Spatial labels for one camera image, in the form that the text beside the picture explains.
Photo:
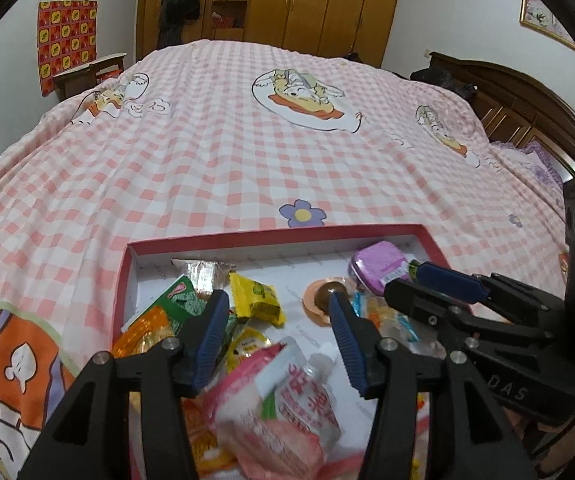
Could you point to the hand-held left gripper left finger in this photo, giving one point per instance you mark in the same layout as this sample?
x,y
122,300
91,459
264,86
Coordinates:
x,y
212,340

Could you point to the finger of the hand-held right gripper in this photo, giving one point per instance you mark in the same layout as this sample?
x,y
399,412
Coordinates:
x,y
447,277
417,300

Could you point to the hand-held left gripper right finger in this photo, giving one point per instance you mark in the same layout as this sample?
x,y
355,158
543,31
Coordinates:
x,y
350,350

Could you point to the green snack packet pink label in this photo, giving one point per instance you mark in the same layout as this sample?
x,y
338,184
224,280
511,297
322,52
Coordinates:
x,y
182,305

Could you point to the purple tin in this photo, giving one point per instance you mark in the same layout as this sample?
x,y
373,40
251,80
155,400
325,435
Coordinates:
x,y
377,265

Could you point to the pink drink pouch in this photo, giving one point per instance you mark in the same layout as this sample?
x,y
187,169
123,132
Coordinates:
x,y
277,410

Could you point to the red-rimmed cardboard box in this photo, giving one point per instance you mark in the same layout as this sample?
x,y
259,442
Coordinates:
x,y
292,272

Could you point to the clear wrapped candy packet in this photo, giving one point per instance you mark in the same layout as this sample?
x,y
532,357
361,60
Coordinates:
x,y
392,322

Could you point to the small yellow white packet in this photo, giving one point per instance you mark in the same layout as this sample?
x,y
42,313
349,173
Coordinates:
x,y
247,347

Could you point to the yellow snack packet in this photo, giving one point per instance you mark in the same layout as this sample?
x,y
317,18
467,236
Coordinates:
x,y
257,300

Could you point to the round chocolate in orange cup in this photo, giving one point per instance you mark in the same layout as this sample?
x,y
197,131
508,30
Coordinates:
x,y
320,297

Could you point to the clear orange snack packet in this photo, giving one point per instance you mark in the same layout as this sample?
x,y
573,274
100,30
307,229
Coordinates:
x,y
202,272

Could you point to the flat orange packet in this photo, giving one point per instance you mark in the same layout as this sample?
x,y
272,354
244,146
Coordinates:
x,y
202,440

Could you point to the purple pillow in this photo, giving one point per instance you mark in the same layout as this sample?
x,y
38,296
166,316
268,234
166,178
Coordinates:
x,y
537,157

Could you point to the pink checked printed blanket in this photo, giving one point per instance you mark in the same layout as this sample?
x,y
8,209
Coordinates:
x,y
192,160

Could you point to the dark wooden headboard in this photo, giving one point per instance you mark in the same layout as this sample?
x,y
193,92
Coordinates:
x,y
517,105

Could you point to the black cloth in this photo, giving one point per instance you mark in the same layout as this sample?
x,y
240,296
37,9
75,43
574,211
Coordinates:
x,y
437,79

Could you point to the framed picture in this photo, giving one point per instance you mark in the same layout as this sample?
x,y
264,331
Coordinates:
x,y
542,15

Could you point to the wooden bedside table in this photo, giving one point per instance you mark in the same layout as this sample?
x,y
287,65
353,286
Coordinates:
x,y
87,72

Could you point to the wooden wardrobe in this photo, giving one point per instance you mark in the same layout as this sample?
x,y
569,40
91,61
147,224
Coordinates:
x,y
317,5

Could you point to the red box on shelf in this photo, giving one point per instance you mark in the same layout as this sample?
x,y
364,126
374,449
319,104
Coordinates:
x,y
224,21

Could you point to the hanging dark clothes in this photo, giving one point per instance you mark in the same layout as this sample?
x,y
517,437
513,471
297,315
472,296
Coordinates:
x,y
177,5

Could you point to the red yellow wall cloth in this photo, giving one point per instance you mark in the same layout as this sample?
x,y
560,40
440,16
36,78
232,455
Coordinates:
x,y
67,45

